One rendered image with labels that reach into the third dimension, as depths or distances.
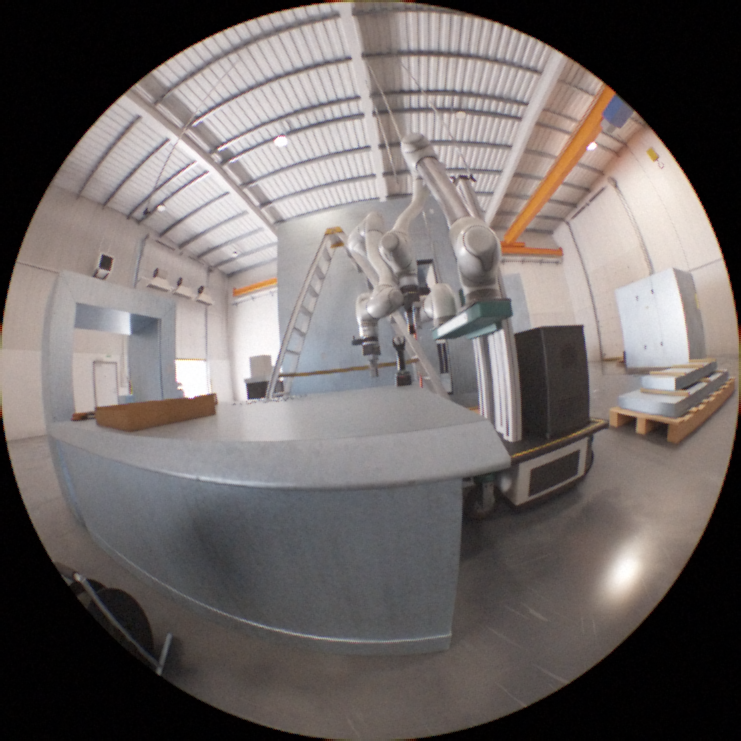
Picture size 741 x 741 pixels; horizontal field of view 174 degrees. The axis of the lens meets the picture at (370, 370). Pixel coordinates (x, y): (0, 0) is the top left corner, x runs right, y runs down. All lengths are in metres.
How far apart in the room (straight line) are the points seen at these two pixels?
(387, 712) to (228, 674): 0.40
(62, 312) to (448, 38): 8.18
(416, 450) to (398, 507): 0.12
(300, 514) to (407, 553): 0.18
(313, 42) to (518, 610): 8.20
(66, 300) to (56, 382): 0.50
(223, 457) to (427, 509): 0.30
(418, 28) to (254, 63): 3.81
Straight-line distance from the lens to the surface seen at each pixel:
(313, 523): 0.41
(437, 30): 7.81
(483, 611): 0.86
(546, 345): 1.19
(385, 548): 0.42
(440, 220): 3.69
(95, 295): 2.07
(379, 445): 0.28
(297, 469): 0.30
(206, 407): 0.77
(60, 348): 1.92
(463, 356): 3.07
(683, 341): 6.48
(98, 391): 10.16
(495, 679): 0.76
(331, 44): 7.59
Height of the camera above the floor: 0.72
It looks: 1 degrees up
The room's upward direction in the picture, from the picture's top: 7 degrees counter-clockwise
